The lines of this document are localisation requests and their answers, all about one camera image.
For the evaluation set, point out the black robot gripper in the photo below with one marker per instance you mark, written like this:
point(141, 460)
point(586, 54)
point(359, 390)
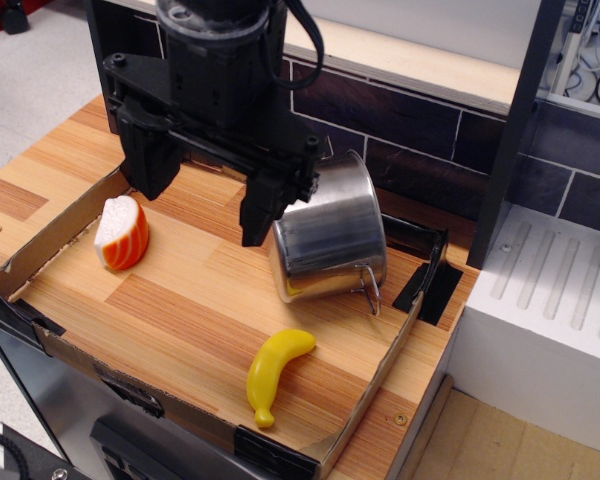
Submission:
point(218, 90)

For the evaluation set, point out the stainless steel pot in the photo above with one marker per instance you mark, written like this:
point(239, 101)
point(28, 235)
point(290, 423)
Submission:
point(335, 243)

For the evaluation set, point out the cardboard fence with black tape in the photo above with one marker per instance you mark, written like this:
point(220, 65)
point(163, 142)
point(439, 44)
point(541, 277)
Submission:
point(185, 322)

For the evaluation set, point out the orange white salmon sushi toy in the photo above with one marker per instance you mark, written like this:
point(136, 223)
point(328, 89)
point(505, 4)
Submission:
point(122, 235)

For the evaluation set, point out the yellow toy banana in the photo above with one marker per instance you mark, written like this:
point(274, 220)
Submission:
point(267, 367)

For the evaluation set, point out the black device bottom left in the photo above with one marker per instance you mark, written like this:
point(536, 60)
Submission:
point(20, 458)

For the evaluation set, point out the white dish drainer block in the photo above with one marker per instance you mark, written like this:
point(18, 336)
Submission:
point(528, 341)

